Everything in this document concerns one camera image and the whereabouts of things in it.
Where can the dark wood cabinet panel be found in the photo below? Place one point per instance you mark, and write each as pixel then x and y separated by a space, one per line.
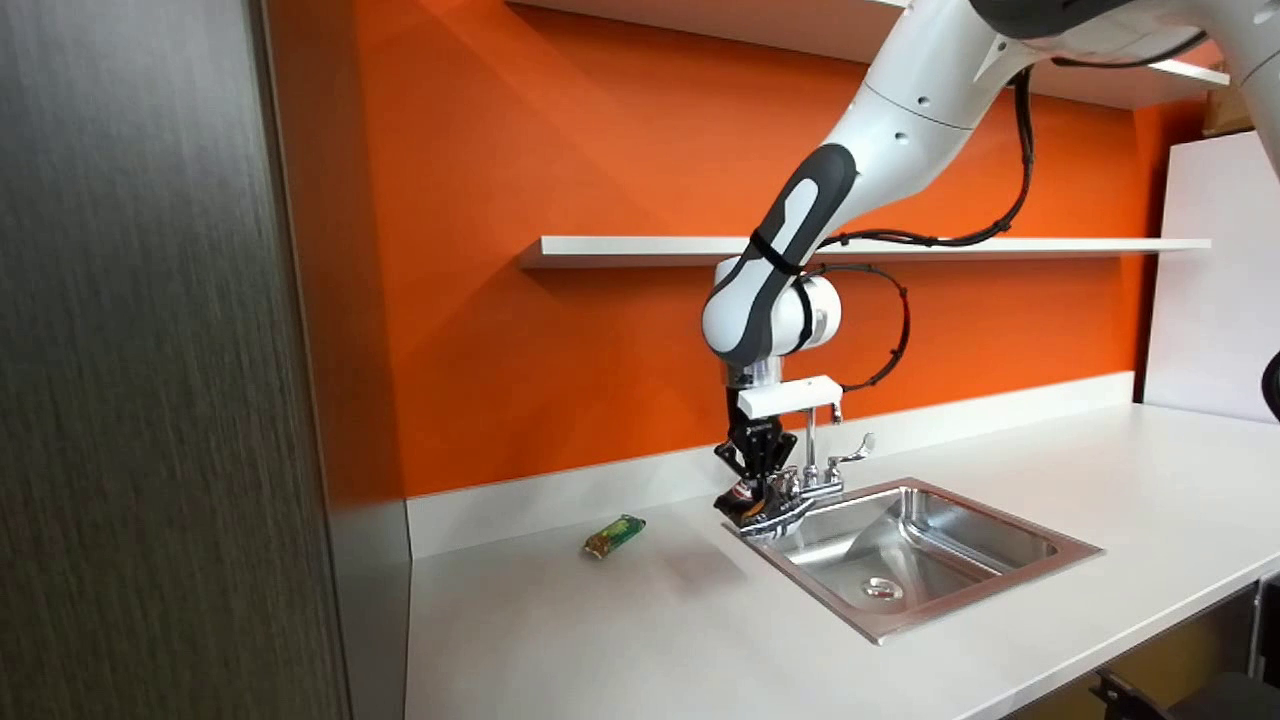
pixel 144 362

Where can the round metal sink drain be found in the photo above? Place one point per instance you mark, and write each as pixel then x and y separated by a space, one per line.
pixel 883 586

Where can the long white wall shelf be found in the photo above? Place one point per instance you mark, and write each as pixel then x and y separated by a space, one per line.
pixel 640 248

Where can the stainless steel sink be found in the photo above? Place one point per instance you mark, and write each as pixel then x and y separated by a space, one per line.
pixel 935 544

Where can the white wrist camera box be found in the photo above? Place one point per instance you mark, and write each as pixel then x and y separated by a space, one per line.
pixel 793 397

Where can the white board panel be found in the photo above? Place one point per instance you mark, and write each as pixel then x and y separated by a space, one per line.
pixel 1221 282

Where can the white overhead shelf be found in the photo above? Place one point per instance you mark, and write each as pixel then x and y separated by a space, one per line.
pixel 801 27

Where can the chrome sink faucet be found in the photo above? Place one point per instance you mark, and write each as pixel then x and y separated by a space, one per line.
pixel 825 465

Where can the black rounded object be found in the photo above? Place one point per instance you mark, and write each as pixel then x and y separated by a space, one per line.
pixel 1269 385

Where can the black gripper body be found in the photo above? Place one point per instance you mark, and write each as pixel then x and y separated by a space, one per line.
pixel 763 433

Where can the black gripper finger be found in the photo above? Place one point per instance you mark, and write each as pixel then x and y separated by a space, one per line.
pixel 735 465
pixel 773 481

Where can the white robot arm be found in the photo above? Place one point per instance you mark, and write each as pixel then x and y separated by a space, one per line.
pixel 883 135

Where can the dark blue chip packet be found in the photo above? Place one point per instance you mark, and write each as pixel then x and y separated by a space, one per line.
pixel 747 511

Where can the small green packet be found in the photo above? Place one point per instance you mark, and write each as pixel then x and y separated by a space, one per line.
pixel 613 539

